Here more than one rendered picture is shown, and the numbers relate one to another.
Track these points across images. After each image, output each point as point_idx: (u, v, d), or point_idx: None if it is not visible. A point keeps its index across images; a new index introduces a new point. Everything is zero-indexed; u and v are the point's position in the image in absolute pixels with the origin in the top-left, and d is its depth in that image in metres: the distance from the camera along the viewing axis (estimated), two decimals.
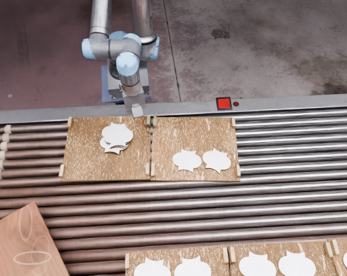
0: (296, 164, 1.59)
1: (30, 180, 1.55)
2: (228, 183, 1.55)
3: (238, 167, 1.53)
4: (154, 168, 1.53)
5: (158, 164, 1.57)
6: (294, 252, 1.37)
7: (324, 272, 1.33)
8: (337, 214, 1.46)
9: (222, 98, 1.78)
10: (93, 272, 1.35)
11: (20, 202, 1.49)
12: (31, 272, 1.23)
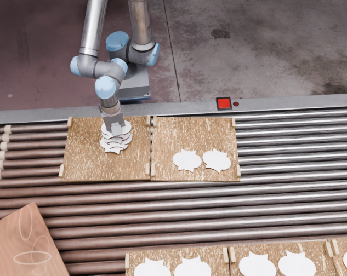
0: (296, 164, 1.59)
1: (30, 180, 1.55)
2: (228, 183, 1.55)
3: (238, 167, 1.53)
4: (154, 168, 1.53)
5: (158, 164, 1.57)
6: (294, 252, 1.37)
7: (324, 272, 1.33)
8: (337, 214, 1.46)
9: (222, 98, 1.78)
10: (93, 272, 1.35)
11: (20, 202, 1.49)
12: (31, 272, 1.23)
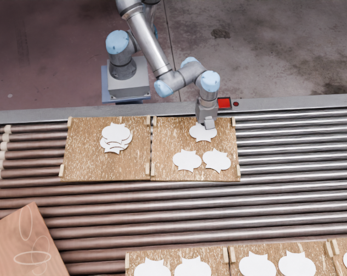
0: (296, 164, 1.59)
1: (30, 180, 1.55)
2: (228, 183, 1.55)
3: (238, 167, 1.53)
4: (154, 168, 1.53)
5: (158, 164, 1.57)
6: (294, 252, 1.37)
7: (324, 272, 1.33)
8: (337, 214, 1.46)
9: (222, 98, 1.78)
10: (93, 272, 1.35)
11: (20, 202, 1.49)
12: (31, 272, 1.23)
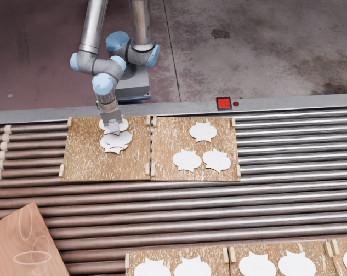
0: (296, 164, 1.59)
1: (30, 180, 1.55)
2: (228, 183, 1.55)
3: (238, 167, 1.53)
4: (154, 168, 1.53)
5: (158, 164, 1.57)
6: (294, 252, 1.37)
7: (324, 272, 1.33)
8: (337, 214, 1.46)
9: (222, 98, 1.78)
10: (93, 272, 1.35)
11: (20, 202, 1.49)
12: (31, 272, 1.23)
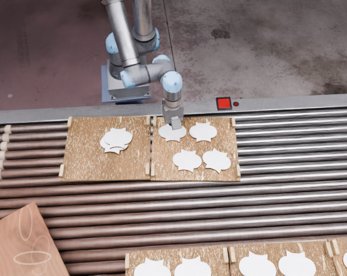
0: (296, 164, 1.59)
1: (30, 180, 1.55)
2: (228, 183, 1.55)
3: (238, 167, 1.53)
4: (154, 168, 1.53)
5: (158, 164, 1.57)
6: (294, 252, 1.37)
7: (324, 272, 1.33)
8: (337, 214, 1.46)
9: (222, 98, 1.78)
10: (93, 272, 1.35)
11: (20, 202, 1.49)
12: (31, 272, 1.23)
